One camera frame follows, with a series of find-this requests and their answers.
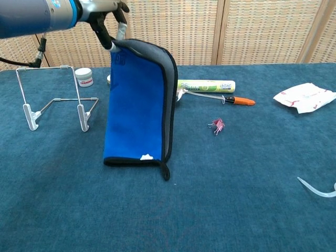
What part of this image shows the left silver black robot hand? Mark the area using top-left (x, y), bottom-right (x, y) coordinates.
top-left (77, 0), bottom-right (130, 51)

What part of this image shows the grey and blue cloth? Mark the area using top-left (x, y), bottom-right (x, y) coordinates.
top-left (103, 38), bottom-right (179, 182)

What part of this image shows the wicker folding screen panel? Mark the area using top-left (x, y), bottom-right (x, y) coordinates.
top-left (299, 0), bottom-right (336, 64)
top-left (33, 10), bottom-right (131, 68)
top-left (0, 33), bottom-right (50, 71)
top-left (217, 0), bottom-right (328, 66)
top-left (120, 0), bottom-right (226, 66)

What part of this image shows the small white jar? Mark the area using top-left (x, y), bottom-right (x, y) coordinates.
top-left (75, 68), bottom-right (94, 88)

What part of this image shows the cling film roll box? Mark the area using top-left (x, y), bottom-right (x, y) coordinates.
top-left (177, 79), bottom-right (236, 94)

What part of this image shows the pink binder clip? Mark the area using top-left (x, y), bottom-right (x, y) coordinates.
top-left (207, 118), bottom-right (226, 136)

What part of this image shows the teal table cloth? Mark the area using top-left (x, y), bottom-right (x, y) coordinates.
top-left (0, 62), bottom-right (336, 252)

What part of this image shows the white packet red print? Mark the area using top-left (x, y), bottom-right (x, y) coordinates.
top-left (272, 82), bottom-right (336, 114)

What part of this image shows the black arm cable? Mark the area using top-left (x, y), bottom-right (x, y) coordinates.
top-left (0, 31), bottom-right (48, 68)

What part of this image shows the metal wire stand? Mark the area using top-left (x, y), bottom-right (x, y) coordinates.
top-left (15, 65), bottom-right (100, 131)

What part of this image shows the steel ladle orange handle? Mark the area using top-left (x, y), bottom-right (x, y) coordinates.
top-left (175, 88), bottom-right (256, 107)

